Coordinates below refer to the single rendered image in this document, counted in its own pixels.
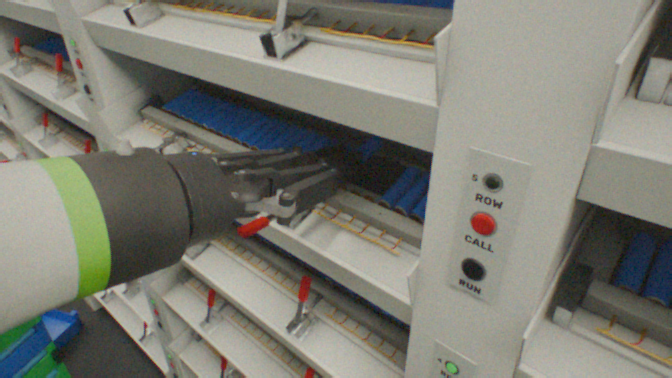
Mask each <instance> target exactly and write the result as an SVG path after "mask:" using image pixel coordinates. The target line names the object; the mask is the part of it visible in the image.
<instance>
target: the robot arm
mask: <svg viewBox="0 0 672 378"><path fill-rule="evenodd" d="M301 153H302V148H301V147H298V145H293V148H292V153H289V154H286V151H285V150H283V149H275V148H274V150H264V149H262V151H253V150H252V152H241V153H230V154H208V153H204V152H201V151H196V150H192V151H185V152H178V153H170V154H163V156H161V154H160V153H159V152H158V151H156V150H155V149H153V148H151V147H148V146H139V147H132V144H131V143H130V139H121V143H119V144H118V148H116V149H114V150H106V151H98V152H89V153H81V154H73V155H64V157H56V158H47V159H39V160H31V161H21V162H10V163H0V336H1V335H3V334H5V333H7V331H9V330H11V329H12V328H14V327H16V326H18V325H20V324H22V323H25V322H27V321H29V320H31V319H34V318H36V317H38V316H41V315H43V314H45V313H48V312H50V311H52V310H55V309H57V308H61V306H63V305H66V304H68V303H71V302H74V301H77V300H79V299H83V298H86V297H89V296H91V295H94V294H97V293H99V292H102V291H106V290H109V289H112V288H114V287H117V285H120V284H123V283H124V288H125V290H128V291H133V290H136V288H138V287H139V281H138V280H139V278H141V277H143V276H146V275H149V274H152V273H155V272H157V271H160V270H163V269H166V268H168V267H171V266H174V265H176V263H177V262H178V261H180V260H181V259H182V258H183V256H184V254H185V252H186V249H188V248H190V247H193V246H196V245H199V244H202V243H206V242H209V241H212V240H215V239H217V238H219V237H220V236H221V234H222V233H223V232H224V231H225V230H226V228H227V227H228V226H229V225H230V223H231V222H232V221H233V220H236V219H241V218H252V217H255V216H257V215H259V214H260V213H261V212H263V213H267V214H273V215H275V216H276V217H277V223H278V224H279V225H283V226H286V225H289V224H290V223H291V222H292V221H293V219H294V218H295V216H296V215H298V214H300V213H302V212H304V211H306V210H308V209H311V208H313V207H315V206H316V205H318V204H320V203H322V202H324V201H326V199H328V198H330V197H332V196H334V195H336V192H337V185H338V181H341V180H344V179H348V178H351V177H355V176H358V175H359V173H360V167H361V161H362V155H364V152H361V151H353V152H348V153H346V146H343V145H338V146H333V147H328V148H323V149H319V150H314V151H308V152H303V155H301Z"/></svg>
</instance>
